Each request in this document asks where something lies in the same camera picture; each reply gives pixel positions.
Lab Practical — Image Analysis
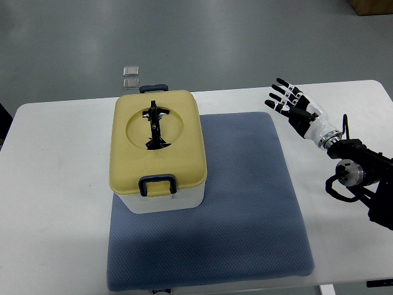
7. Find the brown cardboard box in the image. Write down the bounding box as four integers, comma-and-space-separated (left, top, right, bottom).
348, 0, 392, 16

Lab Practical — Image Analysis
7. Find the white storage box base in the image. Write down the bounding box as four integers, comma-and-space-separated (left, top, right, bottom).
114, 181, 205, 214

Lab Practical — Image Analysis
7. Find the upper metal floor plate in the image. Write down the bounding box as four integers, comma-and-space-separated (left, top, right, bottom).
123, 66, 139, 77

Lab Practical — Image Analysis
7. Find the white table leg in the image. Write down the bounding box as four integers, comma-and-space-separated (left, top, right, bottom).
319, 284, 336, 295

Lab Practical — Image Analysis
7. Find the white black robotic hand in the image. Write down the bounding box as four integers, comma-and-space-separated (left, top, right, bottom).
265, 78, 342, 150

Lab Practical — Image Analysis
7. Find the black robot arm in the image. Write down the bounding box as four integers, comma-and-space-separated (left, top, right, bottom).
325, 114, 392, 230

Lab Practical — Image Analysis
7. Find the blue textured mat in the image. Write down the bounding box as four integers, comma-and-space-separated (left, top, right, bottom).
107, 112, 314, 291

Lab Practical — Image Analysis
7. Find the yellow storage box lid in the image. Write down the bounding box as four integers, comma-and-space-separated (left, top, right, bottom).
109, 90, 207, 197

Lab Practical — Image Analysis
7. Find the black table frame bracket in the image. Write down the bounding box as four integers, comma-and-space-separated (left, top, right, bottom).
366, 279, 393, 288

